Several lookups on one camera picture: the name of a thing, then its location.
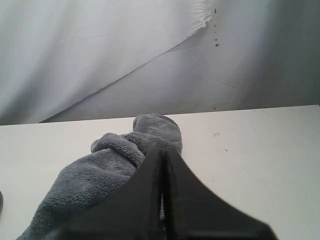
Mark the round stainless steel plate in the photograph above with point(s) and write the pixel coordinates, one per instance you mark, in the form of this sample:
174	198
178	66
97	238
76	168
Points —
1	202

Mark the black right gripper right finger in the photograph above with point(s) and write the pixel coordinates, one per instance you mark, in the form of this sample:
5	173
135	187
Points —
194	212

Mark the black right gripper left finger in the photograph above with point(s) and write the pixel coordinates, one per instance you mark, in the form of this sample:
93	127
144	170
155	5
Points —
130	213

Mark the grey fleece towel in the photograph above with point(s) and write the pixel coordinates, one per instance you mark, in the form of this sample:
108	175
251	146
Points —
88	181

